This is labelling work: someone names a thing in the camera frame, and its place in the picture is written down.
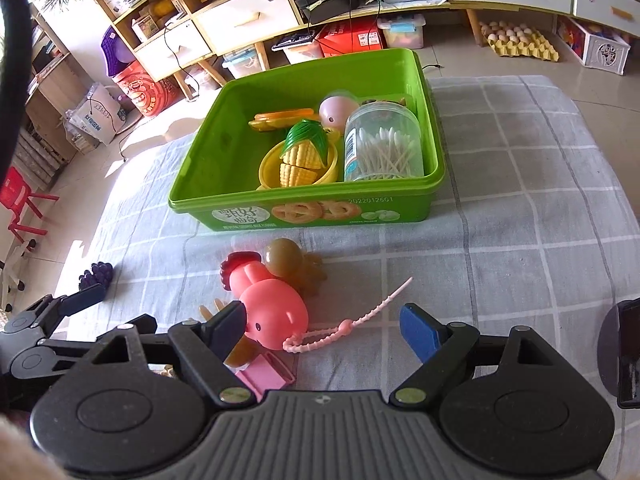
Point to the black device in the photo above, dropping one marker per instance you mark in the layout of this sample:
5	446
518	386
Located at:
627	355

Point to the purple toy grapes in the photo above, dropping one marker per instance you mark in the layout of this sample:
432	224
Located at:
97	272

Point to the yellow egg tray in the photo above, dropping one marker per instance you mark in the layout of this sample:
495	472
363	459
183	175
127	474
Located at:
517	40

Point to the clear storage bin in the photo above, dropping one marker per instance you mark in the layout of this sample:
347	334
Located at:
242	62
402	32
300	50

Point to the grey checked cloth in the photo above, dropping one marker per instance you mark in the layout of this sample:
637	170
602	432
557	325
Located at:
500	210

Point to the brown rubber toy octopus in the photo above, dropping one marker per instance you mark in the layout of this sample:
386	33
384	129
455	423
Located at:
282	255

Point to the red cardboard box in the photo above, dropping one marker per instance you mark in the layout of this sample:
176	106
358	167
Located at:
350	37

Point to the green plastic box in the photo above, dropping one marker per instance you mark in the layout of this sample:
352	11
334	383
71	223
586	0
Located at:
225	160

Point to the yellow toy pot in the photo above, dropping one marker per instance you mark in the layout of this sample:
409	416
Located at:
267	167

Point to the pink toy ball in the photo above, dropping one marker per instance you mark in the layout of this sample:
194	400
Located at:
336	110

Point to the red plastic chair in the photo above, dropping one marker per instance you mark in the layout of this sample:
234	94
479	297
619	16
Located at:
20	200

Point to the purple plastic stool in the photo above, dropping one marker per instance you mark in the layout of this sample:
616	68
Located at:
115	52

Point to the pink plastic block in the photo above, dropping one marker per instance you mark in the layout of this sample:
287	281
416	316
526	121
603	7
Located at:
265	372

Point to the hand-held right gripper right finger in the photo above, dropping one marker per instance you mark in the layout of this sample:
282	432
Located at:
417	330

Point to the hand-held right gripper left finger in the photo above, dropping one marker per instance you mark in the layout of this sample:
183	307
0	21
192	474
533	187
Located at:
227	327

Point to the clear cotton swab jar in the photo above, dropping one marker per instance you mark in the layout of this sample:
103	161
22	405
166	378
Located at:
385	135

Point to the pink toy pig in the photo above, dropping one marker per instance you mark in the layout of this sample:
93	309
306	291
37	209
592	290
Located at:
272	305

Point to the wooden cabinet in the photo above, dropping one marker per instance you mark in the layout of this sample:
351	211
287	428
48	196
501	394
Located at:
280	15

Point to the white patterned crate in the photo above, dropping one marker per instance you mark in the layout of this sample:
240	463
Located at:
600	47

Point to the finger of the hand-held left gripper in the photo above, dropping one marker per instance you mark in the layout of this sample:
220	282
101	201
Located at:
90	294
125	325

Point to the yellow toy corn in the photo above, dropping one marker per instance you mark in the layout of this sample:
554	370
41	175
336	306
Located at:
300	170

